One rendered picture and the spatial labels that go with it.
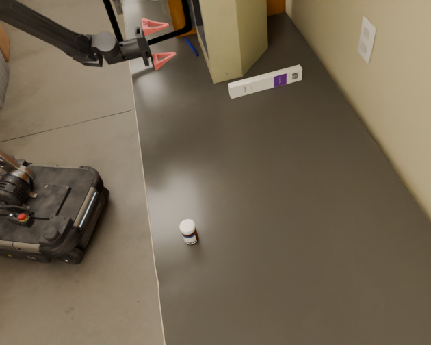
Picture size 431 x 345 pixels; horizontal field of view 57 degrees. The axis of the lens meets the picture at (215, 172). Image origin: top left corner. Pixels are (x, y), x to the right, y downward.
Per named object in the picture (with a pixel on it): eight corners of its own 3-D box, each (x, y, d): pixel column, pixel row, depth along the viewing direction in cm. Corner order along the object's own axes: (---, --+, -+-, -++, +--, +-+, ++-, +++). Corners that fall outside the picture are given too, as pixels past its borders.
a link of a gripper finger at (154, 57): (173, 45, 118) (142, 52, 117) (178, 65, 123) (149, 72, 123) (170, 33, 122) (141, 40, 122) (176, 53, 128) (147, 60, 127)
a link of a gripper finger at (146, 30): (168, 23, 112) (135, 31, 112) (174, 45, 118) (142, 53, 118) (165, 11, 117) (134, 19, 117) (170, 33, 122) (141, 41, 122)
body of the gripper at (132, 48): (141, 35, 114) (116, 42, 114) (151, 66, 121) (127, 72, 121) (140, 24, 118) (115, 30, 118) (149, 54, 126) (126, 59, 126)
